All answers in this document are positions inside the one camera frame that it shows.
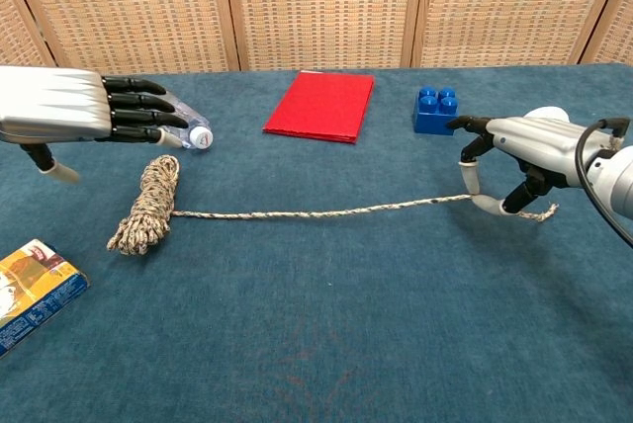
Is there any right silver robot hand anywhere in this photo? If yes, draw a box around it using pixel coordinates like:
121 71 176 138
446 115 595 217

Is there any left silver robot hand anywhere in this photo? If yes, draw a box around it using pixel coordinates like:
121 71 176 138
0 65 191 185

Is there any beige braided rope bundle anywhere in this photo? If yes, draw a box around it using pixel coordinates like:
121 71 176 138
107 154 561 257

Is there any white flower-print paper cup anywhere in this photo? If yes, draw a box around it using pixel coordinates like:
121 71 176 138
525 105 571 124

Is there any woven wooden screen panel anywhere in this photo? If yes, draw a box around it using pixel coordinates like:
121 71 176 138
221 0 427 72
2 0 242 77
581 0 633 66
401 0 626 69
0 0 61 69

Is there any blue toy building brick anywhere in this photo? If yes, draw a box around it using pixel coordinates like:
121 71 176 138
413 86 460 137

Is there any clear plastic water bottle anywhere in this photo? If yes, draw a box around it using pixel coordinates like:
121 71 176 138
160 91 215 150

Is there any yellow and blue snack box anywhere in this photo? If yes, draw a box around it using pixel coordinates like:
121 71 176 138
0 238 91 360

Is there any red flat folder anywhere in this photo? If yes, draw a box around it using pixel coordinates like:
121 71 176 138
262 71 376 145

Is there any teal table cloth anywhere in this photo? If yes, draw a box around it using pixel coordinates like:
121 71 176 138
0 64 633 423

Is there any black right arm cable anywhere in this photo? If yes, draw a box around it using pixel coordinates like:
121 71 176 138
573 117 633 249

